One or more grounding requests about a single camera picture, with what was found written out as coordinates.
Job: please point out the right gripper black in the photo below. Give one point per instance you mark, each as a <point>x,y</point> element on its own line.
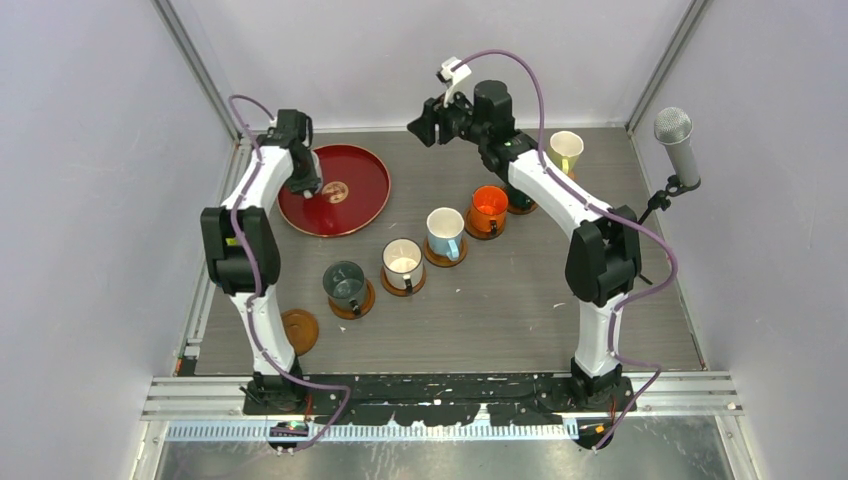
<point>435,114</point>

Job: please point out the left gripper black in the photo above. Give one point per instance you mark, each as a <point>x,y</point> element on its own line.
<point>310,182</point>

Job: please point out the red round tray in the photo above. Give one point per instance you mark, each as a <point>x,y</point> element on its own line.
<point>356,189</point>

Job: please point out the orange black mug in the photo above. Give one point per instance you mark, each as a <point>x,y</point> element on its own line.
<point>488,203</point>

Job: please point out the light blue mug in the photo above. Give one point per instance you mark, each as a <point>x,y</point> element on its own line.
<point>445,231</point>

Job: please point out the dark green mug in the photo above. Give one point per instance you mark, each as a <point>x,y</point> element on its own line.
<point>518,200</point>

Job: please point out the silver white mug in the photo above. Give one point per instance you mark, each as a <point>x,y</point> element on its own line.
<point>402,256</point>

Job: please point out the wooden coaster six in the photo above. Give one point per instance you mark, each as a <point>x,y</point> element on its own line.
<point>519,212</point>

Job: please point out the wooden coaster two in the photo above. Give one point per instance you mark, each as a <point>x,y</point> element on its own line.
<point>443,261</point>

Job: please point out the wooden coaster four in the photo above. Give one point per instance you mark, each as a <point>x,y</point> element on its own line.
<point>354,307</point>

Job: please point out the yellow cream mug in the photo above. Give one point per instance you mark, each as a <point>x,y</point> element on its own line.
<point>564,150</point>

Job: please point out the wooden coaster three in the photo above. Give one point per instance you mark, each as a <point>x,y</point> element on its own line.
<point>411,285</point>

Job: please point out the wooden coaster five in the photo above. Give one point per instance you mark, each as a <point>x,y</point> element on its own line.
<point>301,329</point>

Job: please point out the wooden coaster one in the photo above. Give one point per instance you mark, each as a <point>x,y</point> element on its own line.
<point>494,232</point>

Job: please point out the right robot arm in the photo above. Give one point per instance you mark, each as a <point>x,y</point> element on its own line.
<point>604,256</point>

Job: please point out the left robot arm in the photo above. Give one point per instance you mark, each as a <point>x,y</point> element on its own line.
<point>243,258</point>

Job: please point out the silver microphone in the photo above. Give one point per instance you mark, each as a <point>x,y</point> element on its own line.
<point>673,129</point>

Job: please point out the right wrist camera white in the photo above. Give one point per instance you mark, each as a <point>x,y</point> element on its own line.
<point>451,73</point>

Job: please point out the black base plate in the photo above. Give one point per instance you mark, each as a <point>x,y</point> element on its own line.
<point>509,399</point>

